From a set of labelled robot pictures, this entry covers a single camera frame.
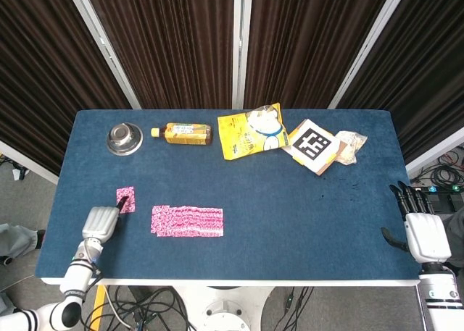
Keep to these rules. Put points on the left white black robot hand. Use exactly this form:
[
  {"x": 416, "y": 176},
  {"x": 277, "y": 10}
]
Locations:
[{"x": 99, "y": 222}]

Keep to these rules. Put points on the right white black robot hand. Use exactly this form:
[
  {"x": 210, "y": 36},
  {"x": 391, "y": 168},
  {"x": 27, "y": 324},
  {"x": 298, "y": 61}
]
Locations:
[{"x": 429, "y": 237}]

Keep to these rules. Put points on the small pink cloth square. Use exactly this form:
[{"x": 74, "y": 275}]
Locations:
[{"x": 129, "y": 194}]

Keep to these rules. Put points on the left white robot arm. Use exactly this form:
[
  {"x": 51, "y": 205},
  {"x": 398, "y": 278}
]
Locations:
[{"x": 74, "y": 278}]

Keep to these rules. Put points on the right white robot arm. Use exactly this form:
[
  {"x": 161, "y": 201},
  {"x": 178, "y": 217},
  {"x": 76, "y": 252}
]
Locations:
[{"x": 442, "y": 302}]

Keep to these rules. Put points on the pink patterned cloth strip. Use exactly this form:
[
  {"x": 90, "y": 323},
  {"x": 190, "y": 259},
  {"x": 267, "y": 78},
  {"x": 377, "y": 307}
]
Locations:
[{"x": 186, "y": 221}]

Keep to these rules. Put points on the grey clothed person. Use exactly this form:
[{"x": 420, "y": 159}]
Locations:
[{"x": 457, "y": 237}]

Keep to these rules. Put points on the grey trouser leg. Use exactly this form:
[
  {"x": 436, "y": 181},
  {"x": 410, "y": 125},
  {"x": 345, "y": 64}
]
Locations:
[{"x": 16, "y": 238}]

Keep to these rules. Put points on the small steel bowl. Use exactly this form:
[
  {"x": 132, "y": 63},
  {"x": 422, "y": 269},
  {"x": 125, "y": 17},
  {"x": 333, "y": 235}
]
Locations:
[{"x": 124, "y": 140}]

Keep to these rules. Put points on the clear wrapped pastry packet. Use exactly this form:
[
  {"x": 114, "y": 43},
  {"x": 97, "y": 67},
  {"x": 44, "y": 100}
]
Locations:
[{"x": 351, "y": 146}]

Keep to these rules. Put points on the yellow-label tea bottle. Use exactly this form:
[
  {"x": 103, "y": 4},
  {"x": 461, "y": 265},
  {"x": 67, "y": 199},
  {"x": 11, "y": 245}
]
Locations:
[{"x": 186, "y": 134}]

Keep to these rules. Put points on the black-white marker board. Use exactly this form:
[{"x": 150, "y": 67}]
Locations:
[{"x": 312, "y": 144}]

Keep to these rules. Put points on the blue felt table mat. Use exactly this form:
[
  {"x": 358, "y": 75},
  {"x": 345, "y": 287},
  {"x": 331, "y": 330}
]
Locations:
[{"x": 253, "y": 200}]

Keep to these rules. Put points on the yellow snack bag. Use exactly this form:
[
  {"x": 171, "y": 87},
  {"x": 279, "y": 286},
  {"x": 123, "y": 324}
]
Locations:
[{"x": 246, "y": 137}]

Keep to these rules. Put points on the dark brown pleated curtain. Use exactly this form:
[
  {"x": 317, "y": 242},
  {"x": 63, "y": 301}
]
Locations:
[
  {"x": 427, "y": 66},
  {"x": 308, "y": 45},
  {"x": 36, "y": 63},
  {"x": 170, "y": 45}
]

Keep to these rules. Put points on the white screen frame rail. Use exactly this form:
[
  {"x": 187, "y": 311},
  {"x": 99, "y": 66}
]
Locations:
[
  {"x": 435, "y": 157},
  {"x": 25, "y": 162}
]

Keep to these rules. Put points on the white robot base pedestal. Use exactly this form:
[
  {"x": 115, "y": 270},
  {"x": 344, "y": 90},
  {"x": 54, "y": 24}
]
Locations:
[{"x": 224, "y": 309}]

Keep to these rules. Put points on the white screen frame post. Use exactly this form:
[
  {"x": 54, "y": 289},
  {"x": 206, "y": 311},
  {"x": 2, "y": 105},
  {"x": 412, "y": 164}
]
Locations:
[
  {"x": 241, "y": 45},
  {"x": 103, "y": 48},
  {"x": 369, "y": 48}
]

